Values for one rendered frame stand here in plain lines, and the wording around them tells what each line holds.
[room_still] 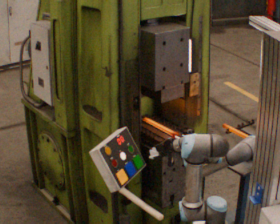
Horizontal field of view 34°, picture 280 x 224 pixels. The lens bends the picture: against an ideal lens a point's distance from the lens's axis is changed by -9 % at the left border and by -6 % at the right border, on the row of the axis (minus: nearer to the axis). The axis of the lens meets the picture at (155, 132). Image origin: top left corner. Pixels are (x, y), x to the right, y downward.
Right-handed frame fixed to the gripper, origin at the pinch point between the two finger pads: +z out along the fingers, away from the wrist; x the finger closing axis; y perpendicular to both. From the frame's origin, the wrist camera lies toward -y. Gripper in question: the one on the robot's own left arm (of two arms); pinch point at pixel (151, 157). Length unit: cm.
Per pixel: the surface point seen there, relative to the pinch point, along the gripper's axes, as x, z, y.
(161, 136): -42.2, 15.2, 0.4
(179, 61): -50, -20, 43
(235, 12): -819, 206, 33
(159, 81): -34, -9, 37
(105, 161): 26.7, 11.2, 13.9
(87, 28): -34, 24, 93
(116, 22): -18, -10, 85
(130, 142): -2.8, 11.1, 12.9
